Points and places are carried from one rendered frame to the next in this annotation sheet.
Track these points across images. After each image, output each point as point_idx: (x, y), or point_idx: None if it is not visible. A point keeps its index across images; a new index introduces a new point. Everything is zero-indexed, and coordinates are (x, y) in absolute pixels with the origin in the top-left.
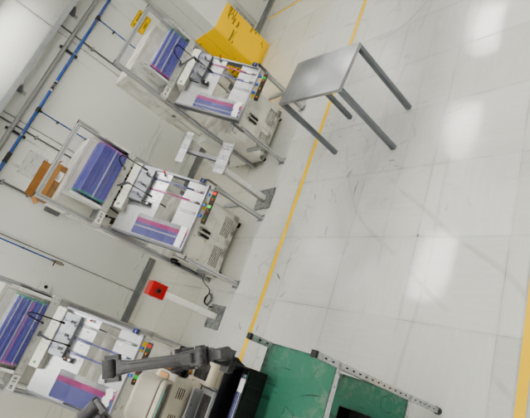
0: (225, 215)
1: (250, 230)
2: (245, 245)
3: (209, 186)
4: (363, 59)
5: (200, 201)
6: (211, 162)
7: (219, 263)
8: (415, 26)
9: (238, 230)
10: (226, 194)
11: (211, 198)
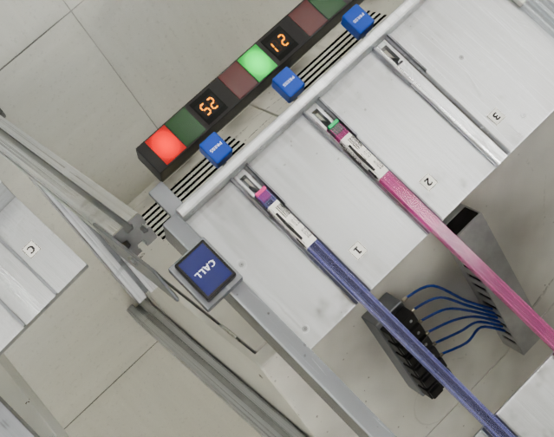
0: (169, 244)
1: (69, 100)
2: (149, 29)
3: (176, 209)
4: None
5: (304, 132)
6: (54, 436)
7: (330, 32)
8: None
9: (140, 193)
10: (82, 195)
11: (213, 117)
